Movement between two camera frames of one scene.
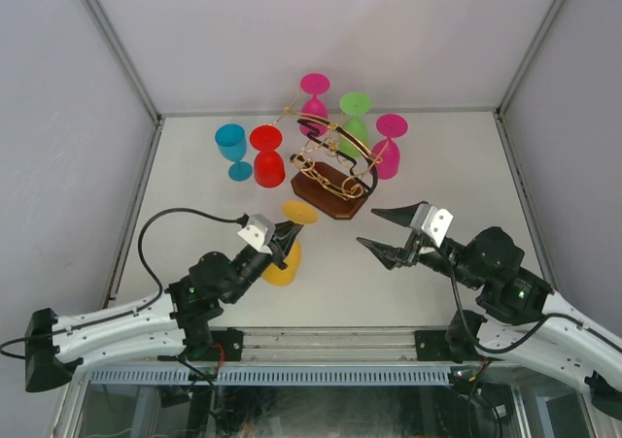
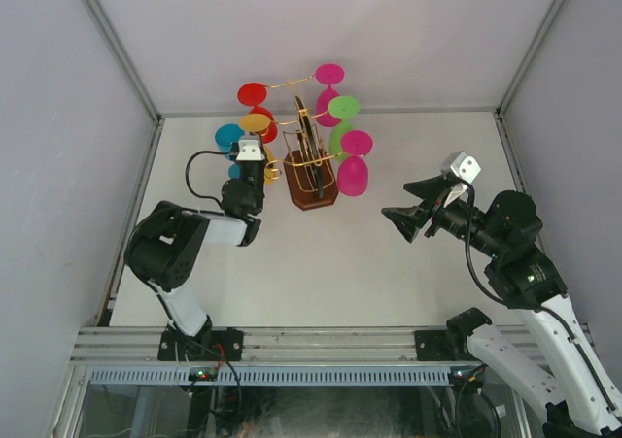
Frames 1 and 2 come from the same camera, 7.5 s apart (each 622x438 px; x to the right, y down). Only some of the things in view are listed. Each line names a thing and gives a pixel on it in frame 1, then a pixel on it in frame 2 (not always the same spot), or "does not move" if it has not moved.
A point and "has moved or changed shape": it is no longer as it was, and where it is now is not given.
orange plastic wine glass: [301, 214] → [257, 122]
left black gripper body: [248, 270] → [253, 177]
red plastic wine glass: [268, 167] → [255, 94]
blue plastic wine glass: [231, 141] does not move
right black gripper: [390, 255] → [409, 219]
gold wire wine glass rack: [336, 172] has moved or changed shape
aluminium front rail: [309, 349] does not move
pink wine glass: [386, 153] → [353, 174]
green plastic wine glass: [355, 104] → [343, 109]
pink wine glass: [314, 110] → [328, 74]
